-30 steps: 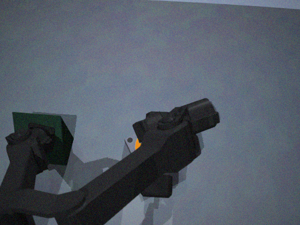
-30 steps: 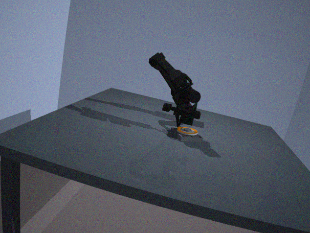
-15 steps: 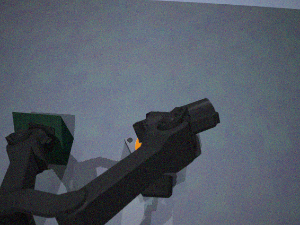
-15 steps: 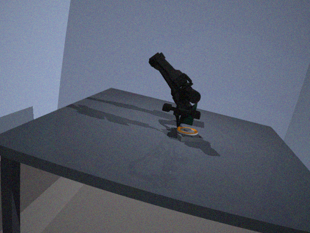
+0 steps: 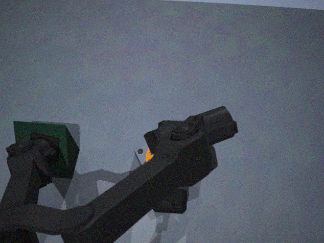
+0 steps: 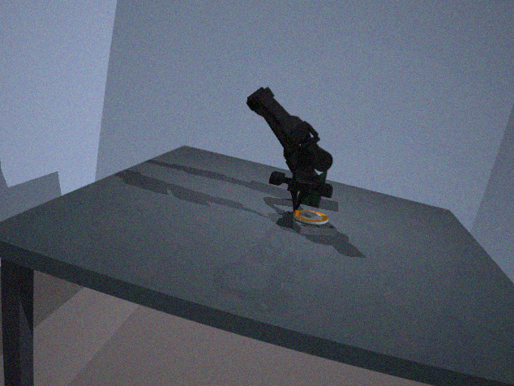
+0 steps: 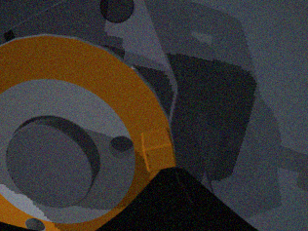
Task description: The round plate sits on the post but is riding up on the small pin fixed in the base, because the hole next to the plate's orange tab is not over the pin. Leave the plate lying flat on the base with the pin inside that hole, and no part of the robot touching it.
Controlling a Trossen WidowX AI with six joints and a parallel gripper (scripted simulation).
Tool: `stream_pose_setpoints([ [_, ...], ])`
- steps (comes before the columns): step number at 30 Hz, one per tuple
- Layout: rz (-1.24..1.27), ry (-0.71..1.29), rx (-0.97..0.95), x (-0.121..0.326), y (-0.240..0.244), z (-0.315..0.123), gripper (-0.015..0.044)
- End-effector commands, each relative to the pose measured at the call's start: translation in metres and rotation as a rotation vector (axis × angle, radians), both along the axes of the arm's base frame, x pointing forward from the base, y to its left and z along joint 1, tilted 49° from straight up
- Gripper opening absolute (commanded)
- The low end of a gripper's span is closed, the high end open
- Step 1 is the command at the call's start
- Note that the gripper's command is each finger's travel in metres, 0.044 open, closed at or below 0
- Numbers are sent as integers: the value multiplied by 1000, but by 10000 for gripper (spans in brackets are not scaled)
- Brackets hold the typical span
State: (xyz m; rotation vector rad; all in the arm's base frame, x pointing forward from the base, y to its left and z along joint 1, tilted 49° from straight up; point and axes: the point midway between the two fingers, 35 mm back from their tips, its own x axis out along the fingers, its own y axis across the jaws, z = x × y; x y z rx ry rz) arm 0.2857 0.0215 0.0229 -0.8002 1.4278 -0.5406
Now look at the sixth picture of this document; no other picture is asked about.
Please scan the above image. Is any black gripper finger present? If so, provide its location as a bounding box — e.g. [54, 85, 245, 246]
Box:
[287, 188, 298, 211]
[295, 191, 312, 210]

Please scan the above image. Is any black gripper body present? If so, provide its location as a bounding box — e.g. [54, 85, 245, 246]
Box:
[269, 160, 332, 198]

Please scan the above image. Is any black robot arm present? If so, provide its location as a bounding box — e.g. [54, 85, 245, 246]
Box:
[247, 87, 332, 193]

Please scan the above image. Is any orange and white round plate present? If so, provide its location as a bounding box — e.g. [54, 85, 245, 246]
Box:
[293, 210, 328, 225]

